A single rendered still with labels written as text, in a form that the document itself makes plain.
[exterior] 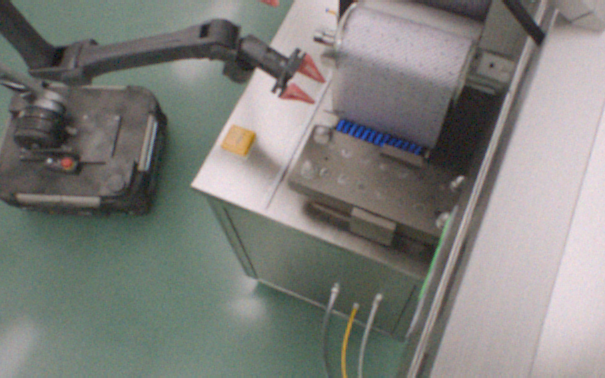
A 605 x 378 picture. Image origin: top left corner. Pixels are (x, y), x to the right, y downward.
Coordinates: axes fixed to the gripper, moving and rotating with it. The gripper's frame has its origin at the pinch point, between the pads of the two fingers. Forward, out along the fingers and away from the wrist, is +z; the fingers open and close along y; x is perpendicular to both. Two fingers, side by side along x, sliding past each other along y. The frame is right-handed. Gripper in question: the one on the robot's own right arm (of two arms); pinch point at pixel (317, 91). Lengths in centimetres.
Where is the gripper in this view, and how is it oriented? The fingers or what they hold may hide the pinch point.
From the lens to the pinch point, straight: 132.7
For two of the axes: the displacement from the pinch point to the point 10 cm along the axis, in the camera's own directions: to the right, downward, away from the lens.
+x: 3.4, -1.9, -9.2
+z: 8.4, 4.9, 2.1
